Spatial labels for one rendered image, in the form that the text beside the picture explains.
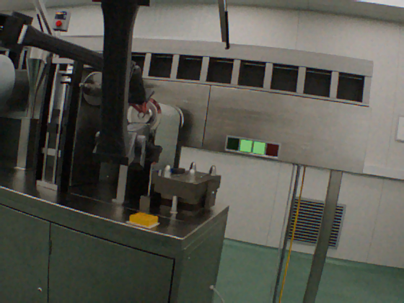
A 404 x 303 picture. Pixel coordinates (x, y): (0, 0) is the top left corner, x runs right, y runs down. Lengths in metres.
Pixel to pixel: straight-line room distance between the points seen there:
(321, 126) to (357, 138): 0.17
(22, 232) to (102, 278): 0.39
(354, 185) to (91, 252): 3.19
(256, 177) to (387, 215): 1.55
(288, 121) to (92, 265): 1.00
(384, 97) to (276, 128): 2.60
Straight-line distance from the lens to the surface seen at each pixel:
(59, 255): 1.35
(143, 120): 1.36
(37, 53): 1.85
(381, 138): 4.01
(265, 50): 1.65
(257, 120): 1.59
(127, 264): 1.19
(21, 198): 1.38
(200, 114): 1.65
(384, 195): 4.05
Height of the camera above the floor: 1.21
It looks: 3 degrees down
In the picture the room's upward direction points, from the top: 8 degrees clockwise
